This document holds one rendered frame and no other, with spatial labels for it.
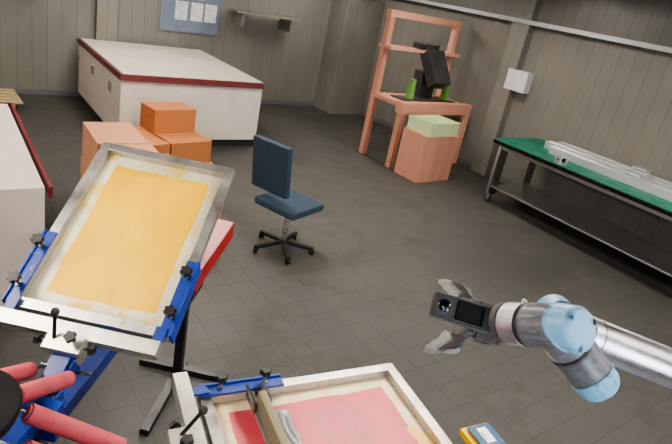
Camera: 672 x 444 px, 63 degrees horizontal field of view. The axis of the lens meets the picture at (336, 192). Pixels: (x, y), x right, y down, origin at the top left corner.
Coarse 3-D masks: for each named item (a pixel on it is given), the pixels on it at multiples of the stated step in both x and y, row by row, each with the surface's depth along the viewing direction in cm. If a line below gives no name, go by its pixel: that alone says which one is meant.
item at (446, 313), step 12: (432, 300) 102; (444, 300) 100; (456, 300) 100; (468, 300) 101; (432, 312) 100; (444, 312) 99; (456, 312) 100; (468, 312) 100; (480, 312) 100; (456, 324) 101; (468, 324) 99; (480, 324) 99
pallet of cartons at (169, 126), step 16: (144, 112) 642; (160, 112) 628; (176, 112) 642; (192, 112) 657; (144, 128) 647; (160, 128) 636; (176, 128) 650; (192, 128) 666; (160, 144) 602; (176, 144) 616; (192, 144) 631; (208, 144) 648; (208, 160) 656
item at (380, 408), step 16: (304, 400) 200; (320, 400) 202; (336, 400) 203; (352, 400) 205; (368, 400) 206; (384, 400) 208; (240, 416) 187; (304, 416) 193; (384, 416) 200; (400, 416) 202; (240, 432) 181; (256, 432) 182; (304, 432) 186
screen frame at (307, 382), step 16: (368, 368) 218; (384, 368) 220; (288, 384) 201; (304, 384) 204; (320, 384) 207; (336, 384) 211; (400, 384) 213; (208, 400) 187; (224, 400) 191; (240, 400) 194; (416, 400) 206; (208, 416) 180; (416, 416) 202; (208, 432) 175; (432, 432) 193
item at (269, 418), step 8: (264, 392) 185; (264, 400) 182; (256, 408) 187; (264, 408) 179; (272, 408) 179; (264, 416) 179; (272, 416) 176; (264, 424) 179; (272, 424) 173; (280, 424) 173; (272, 432) 172; (280, 432) 170; (272, 440) 172; (280, 440) 167
